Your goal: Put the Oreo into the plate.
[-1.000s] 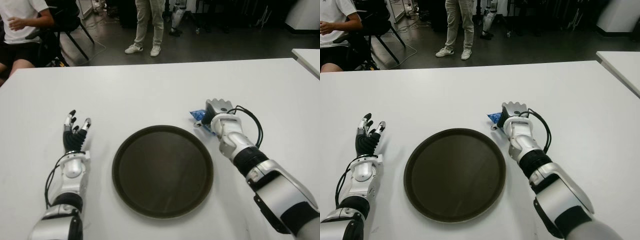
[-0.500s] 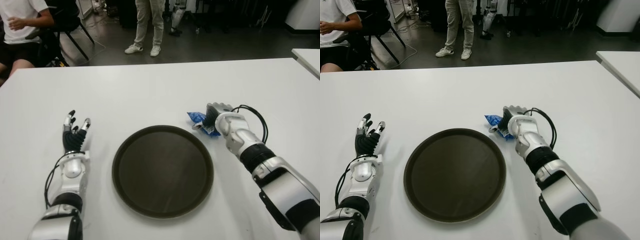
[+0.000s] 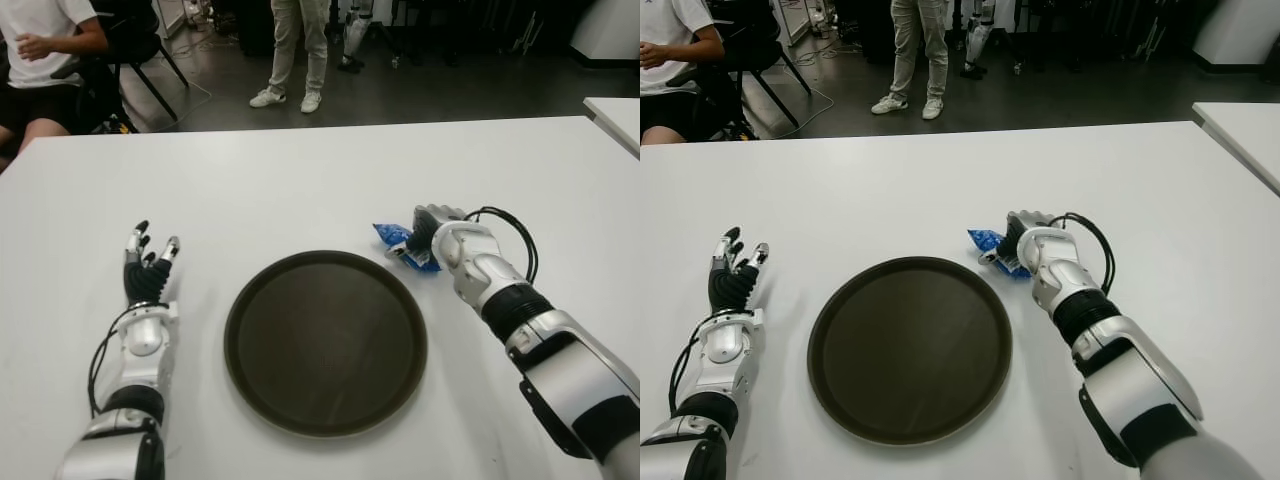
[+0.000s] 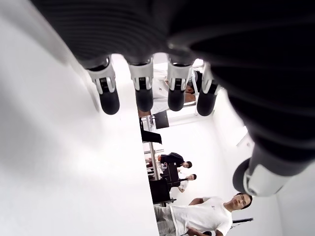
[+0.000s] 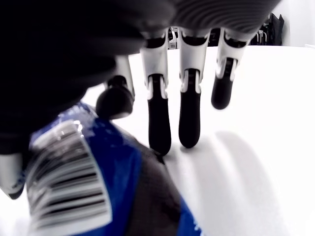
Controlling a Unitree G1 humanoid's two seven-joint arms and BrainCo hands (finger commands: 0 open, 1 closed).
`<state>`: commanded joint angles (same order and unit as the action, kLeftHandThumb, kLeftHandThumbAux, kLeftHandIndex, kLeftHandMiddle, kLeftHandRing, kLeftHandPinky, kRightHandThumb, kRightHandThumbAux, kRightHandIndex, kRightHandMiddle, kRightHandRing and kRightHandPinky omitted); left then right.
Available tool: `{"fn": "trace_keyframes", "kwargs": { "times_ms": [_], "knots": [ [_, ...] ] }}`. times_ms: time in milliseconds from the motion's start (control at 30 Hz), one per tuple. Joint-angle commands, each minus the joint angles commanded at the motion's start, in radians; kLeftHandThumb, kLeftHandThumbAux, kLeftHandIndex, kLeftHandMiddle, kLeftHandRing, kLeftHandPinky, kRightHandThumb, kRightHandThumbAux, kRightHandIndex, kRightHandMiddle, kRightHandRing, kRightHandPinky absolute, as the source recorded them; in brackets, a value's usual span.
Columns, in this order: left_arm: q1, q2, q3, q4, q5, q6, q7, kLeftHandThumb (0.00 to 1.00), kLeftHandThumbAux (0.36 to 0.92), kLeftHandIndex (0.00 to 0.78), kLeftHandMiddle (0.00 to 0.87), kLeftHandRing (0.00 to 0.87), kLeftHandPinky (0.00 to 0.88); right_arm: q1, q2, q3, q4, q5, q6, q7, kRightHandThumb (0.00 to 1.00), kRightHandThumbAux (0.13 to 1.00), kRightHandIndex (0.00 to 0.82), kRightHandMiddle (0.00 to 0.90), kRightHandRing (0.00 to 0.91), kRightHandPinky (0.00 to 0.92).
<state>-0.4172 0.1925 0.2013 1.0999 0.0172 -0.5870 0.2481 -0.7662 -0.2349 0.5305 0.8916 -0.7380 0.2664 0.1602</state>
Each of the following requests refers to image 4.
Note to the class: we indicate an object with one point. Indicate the black chair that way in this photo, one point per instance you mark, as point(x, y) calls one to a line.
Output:
point(151, 137)

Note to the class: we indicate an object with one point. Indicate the black desk furniture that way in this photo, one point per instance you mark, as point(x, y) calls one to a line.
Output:
point(160, 191)

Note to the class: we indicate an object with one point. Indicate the ceiling light fixture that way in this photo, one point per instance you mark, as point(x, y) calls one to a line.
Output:
point(243, 137)

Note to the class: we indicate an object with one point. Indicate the standing person beige trousers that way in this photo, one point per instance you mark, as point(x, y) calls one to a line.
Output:
point(197, 216)

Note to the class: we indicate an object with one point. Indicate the silver metal post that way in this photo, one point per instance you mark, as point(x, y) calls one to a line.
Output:
point(153, 157)

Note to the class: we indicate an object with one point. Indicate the black monitor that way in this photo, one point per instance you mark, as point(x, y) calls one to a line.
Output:
point(162, 120)

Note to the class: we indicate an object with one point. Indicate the person in black shirt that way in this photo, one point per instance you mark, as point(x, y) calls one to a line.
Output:
point(172, 157)

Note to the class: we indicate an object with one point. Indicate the small seated person white shirt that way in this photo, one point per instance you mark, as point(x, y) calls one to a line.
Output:
point(183, 185)

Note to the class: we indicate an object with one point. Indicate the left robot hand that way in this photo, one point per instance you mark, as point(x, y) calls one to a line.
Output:
point(221, 37)

